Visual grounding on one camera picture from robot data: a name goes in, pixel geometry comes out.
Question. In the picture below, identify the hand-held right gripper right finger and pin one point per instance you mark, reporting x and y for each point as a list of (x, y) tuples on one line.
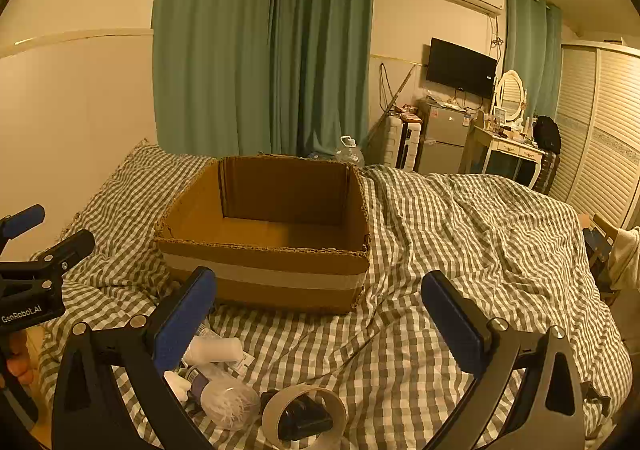
[(454, 325)]

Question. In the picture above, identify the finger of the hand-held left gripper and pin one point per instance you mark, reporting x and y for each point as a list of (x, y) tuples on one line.
[(70, 247), (25, 221)]

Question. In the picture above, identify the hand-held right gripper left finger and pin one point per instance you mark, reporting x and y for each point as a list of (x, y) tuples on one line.
[(184, 322)]

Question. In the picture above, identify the white cylindrical bottle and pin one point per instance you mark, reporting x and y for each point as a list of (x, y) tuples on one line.
[(215, 348)]

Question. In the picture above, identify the cardboard box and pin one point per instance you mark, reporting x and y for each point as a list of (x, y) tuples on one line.
[(260, 292)]

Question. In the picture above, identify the clear plastic bottle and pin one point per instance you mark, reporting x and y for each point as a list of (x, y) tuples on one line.
[(231, 400)]

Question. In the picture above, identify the beige tape roll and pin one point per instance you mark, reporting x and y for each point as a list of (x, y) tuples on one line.
[(271, 411)]

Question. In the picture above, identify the small black device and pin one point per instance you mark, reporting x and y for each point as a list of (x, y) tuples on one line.
[(305, 422)]

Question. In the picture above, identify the person's left hand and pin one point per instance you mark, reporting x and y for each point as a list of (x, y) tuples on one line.
[(17, 361)]

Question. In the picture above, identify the small labelled packet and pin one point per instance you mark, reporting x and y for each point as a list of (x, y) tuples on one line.
[(239, 363)]

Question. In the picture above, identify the grey checkered blanket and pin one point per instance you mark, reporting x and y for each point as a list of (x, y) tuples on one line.
[(425, 250)]

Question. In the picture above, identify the grey checkered pillow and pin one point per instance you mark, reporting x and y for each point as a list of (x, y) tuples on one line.
[(135, 190)]

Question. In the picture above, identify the dark wooden chair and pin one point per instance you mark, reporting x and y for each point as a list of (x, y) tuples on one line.
[(597, 242)]

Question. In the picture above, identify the dark suitcase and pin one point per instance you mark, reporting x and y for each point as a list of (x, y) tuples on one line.
[(546, 172)]

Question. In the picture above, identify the white cloth on chair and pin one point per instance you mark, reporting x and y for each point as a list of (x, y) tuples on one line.
[(625, 260)]

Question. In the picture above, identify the grey small refrigerator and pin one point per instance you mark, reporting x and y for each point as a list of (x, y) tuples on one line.
[(442, 139)]

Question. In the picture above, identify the white dressing table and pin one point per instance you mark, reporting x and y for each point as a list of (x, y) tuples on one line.
[(505, 144)]

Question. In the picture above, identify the white suitcase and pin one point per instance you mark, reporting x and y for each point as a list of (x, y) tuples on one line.
[(402, 142)]

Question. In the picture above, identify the clear water jug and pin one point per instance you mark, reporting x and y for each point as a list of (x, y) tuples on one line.
[(350, 152)]

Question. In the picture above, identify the black backpack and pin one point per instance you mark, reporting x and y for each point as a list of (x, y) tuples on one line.
[(547, 133)]

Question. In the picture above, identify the wooden broom stick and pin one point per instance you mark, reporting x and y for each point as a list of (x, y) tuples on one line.
[(387, 112)]

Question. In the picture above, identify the white oval mirror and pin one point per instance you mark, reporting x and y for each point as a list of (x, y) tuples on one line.
[(510, 92)]

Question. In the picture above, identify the white louvred wardrobe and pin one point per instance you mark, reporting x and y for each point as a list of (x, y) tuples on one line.
[(600, 129)]

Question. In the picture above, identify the wide green curtain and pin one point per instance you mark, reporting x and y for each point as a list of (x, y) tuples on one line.
[(240, 44)]

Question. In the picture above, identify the narrow green curtain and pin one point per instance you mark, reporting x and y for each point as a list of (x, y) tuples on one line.
[(532, 54)]

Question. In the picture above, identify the black wall television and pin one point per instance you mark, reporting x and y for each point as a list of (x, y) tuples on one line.
[(460, 67)]

